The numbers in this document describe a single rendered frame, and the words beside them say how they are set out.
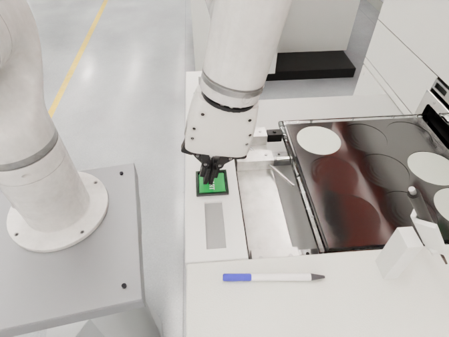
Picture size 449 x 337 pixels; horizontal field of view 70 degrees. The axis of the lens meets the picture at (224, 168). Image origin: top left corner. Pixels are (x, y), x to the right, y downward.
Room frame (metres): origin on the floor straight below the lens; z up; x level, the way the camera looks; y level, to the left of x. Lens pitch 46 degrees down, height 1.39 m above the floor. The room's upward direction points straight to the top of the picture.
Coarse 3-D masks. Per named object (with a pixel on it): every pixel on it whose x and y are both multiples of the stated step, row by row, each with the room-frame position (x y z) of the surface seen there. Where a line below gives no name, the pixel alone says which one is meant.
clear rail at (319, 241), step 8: (280, 128) 0.61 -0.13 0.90; (288, 144) 0.55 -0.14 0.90; (288, 152) 0.53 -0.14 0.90; (296, 160) 0.50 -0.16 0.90; (296, 168) 0.48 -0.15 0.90; (296, 176) 0.46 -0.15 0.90; (304, 192) 0.41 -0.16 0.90; (304, 200) 0.39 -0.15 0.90; (312, 224) 0.34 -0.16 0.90; (312, 232) 0.32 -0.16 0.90; (320, 232) 0.32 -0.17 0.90; (320, 240) 0.30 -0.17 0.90; (320, 248) 0.29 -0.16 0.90
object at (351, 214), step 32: (288, 128) 0.61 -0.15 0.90; (352, 128) 0.61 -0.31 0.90; (384, 128) 0.61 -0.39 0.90; (416, 128) 0.61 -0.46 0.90; (320, 160) 0.50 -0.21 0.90; (352, 160) 0.50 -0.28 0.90; (384, 160) 0.50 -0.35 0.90; (320, 192) 0.41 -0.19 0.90; (352, 192) 0.41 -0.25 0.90; (384, 192) 0.41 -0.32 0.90; (320, 224) 0.34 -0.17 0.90; (352, 224) 0.34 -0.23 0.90; (384, 224) 0.34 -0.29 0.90; (448, 224) 0.34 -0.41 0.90
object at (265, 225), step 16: (240, 176) 0.48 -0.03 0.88; (256, 176) 0.48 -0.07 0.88; (272, 176) 0.48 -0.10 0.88; (240, 192) 0.43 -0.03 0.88; (256, 192) 0.43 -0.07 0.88; (272, 192) 0.43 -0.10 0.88; (256, 208) 0.39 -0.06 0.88; (272, 208) 0.39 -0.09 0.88; (256, 224) 0.35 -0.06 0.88; (272, 224) 0.35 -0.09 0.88; (256, 240) 0.32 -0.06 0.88; (272, 240) 0.32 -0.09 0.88; (288, 240) 0.32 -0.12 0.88
